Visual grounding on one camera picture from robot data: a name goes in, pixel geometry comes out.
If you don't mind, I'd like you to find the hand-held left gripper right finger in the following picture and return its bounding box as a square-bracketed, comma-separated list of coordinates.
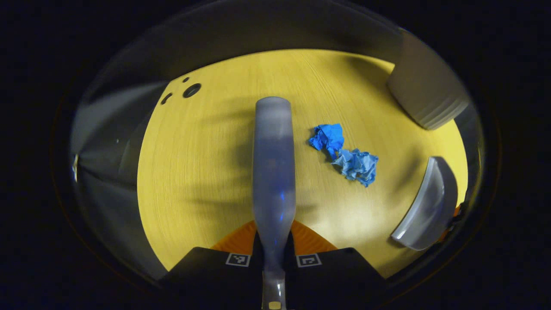
[284, 220, 389, 310]

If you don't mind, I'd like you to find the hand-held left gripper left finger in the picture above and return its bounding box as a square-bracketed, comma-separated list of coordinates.
[160, 220, 264, 310]

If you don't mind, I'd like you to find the grey dustpan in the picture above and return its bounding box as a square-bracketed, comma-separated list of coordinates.
[390, 156, 458, 251]

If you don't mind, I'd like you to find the light blue paper trash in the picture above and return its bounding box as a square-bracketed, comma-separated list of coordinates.
[332, 148, 380, 187]

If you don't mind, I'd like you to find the small grey broom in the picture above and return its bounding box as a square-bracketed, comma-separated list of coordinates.
[252, 96, 297, 310]

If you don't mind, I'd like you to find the white ribbed garbage bin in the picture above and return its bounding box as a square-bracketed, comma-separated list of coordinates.
[387, 31, 471, 131]

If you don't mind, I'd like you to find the dark blue paper trash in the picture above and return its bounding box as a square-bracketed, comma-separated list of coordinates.
[308, 124, 345, 158]

